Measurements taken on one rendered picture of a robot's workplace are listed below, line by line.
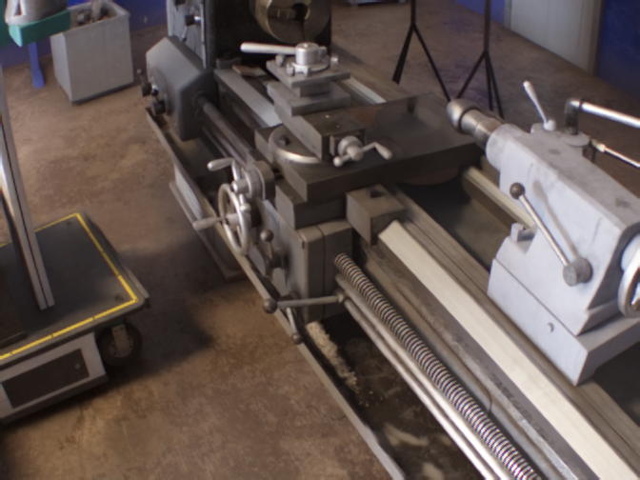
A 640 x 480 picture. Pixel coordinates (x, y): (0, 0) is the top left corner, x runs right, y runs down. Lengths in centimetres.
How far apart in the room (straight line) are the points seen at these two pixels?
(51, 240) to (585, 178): 202
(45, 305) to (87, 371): 27
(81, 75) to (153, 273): 193
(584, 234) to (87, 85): 373
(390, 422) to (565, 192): 80
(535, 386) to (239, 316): 160
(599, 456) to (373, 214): 84
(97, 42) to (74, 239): 206
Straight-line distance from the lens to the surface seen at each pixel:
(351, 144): 170
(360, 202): 176
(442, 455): 181
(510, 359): 145
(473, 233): 196
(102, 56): 459
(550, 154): 148
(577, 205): 137
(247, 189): 184
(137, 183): 364
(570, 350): 140
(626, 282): 128
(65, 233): 280
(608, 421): 139
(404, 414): 188
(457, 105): 171
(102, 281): 251
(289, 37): 249
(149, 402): 249
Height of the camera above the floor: 184
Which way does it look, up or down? 36 degrees down
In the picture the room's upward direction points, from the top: 1 degrees counter-clockwise
